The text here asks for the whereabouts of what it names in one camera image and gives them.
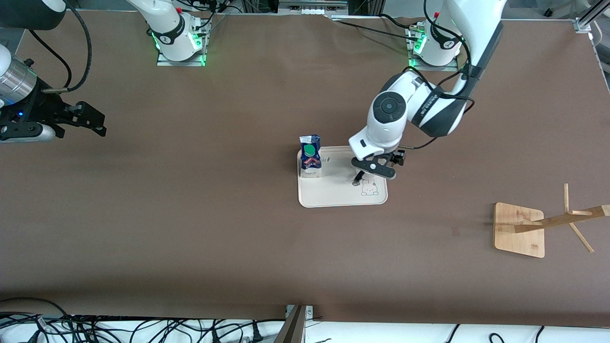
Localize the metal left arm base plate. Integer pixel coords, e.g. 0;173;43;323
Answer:
406;26;459;72

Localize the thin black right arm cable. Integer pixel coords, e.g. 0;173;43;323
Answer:
28;30;72;90

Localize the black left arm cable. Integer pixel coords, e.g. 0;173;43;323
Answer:
399;0;477;151

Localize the white power strip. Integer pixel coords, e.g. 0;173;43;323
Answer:
278;0;349;18

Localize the wooden cup rack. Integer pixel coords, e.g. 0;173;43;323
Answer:
493;183;610;258

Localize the blue milk carton green cap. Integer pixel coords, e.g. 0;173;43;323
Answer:
298;134;323;179

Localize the thin black table cable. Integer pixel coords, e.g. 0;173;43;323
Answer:
326;14;422;43

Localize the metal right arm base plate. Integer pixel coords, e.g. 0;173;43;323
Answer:
156;14;207;67

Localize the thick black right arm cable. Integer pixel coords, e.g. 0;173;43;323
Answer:
41;5;92;93

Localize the beige rabbit print tray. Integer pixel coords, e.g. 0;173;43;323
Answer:
297;145;388;208

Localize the aluminium profile with bracket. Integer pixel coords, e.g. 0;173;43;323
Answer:
274;304;314;343

